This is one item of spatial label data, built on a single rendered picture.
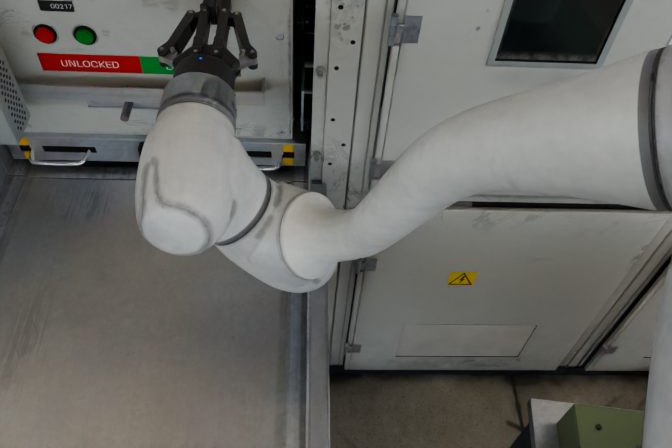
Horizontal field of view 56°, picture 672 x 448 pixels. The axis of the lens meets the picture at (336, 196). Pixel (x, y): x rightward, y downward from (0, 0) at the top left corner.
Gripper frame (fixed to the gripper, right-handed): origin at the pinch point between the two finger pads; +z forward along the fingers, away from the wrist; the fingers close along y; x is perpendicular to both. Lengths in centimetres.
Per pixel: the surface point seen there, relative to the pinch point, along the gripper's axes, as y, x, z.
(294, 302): 11.6, -38.0, -26.4
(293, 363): 12, -38, -37
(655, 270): 94, -67, 0
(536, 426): 51, -48, -43
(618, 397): 106, -123, -8
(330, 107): 16.9, -19.3, -0.2
